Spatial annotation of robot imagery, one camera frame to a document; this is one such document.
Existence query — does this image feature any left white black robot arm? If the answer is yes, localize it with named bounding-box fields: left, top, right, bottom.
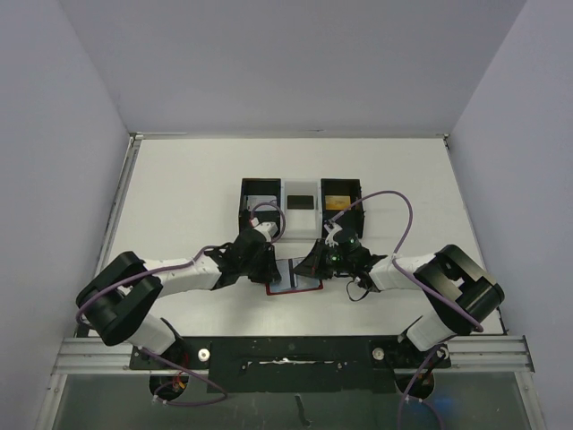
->
left=76, top=223, right=280, bottom=368

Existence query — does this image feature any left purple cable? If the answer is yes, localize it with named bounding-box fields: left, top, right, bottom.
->
left=75, top=202, right=286, bottom=408

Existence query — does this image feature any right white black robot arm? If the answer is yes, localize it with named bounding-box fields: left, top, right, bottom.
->
left=294, top=228, right=505, bottom=366

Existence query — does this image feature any gold VIP card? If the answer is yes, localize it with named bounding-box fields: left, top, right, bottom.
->
left=324, top=195, right=352, bottom=211

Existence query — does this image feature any right black bin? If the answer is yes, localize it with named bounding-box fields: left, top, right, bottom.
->
left=320, top=178, right=365, bottom=238

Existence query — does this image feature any silver magnetic stripe card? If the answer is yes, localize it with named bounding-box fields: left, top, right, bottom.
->
left=245, top=194, right=277, bottom=211

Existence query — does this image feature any black card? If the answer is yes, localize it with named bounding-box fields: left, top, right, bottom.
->
left=286, top=194, right=315, bottom=211

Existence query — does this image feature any aluminium front rail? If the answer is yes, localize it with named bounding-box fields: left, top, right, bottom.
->
left=51, top=333, right=535, bottom=375

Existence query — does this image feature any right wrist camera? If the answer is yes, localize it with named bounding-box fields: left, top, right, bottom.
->
left=325, top=223, right=359, bottom=248

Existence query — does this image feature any left black bin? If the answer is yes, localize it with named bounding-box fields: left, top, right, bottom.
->
left=238, top=178, right=282, bottom=231

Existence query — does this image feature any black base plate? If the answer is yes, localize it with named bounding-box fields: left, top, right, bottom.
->
left=129, top=335, right=451, bottom=400

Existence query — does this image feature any aluminium left rail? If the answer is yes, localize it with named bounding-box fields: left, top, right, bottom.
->
left=93, top=133, right=142, bottom=276

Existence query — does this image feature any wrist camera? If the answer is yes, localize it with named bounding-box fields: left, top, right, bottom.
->
left=249, top=218, right=279, bottom=243
left=325, top=223, right=359, bottom=248

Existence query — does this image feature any black bin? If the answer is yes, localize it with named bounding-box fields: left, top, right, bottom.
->
left=320, top=178, right=365, bottom=238
left=238, top=178, right=282, bottom=231

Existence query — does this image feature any red leather card holder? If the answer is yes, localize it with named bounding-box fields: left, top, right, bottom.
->
left=266, top=258, right=323, bottom=296

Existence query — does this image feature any short black cable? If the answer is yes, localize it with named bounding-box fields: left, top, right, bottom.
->
left=346, top=279, right=372, bottom=302

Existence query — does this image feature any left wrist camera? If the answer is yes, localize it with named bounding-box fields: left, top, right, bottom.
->
left=249, top=218, right=279, bottom=243

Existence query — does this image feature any white middle bin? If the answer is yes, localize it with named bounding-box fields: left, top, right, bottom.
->
left=281, top=178, right=321, bottom=242

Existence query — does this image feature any aluminium rail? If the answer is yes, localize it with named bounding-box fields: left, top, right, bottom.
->
left=51, top=333, right=535, bottom=375
left=93, top=133, right=142, bottom=276

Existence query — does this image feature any silver VIP card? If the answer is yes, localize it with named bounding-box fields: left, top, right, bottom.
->
left=291, top=275, right=323, bottom=292

